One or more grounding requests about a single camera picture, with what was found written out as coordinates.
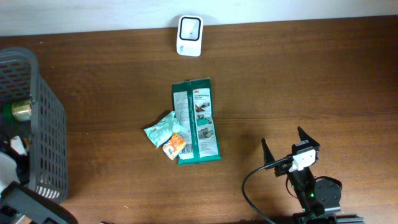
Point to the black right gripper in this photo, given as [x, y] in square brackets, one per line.
[267, 155]

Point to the green 3M gloves package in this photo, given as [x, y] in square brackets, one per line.
[194, 110]

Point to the orange snack packet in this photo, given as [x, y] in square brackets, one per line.
[173, 146]

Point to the mint green wipes packet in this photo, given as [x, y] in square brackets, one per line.
[161, 132]

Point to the green lid spice jar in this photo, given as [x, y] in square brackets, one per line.
[18, 111]

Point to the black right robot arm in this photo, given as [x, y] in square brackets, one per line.
[320, 196]

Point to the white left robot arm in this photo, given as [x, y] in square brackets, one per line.
[23, 200]

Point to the white barcode scanner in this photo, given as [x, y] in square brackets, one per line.
[189, 36]

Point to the dark grey plastic basket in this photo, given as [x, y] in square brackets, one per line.
[47, 127]

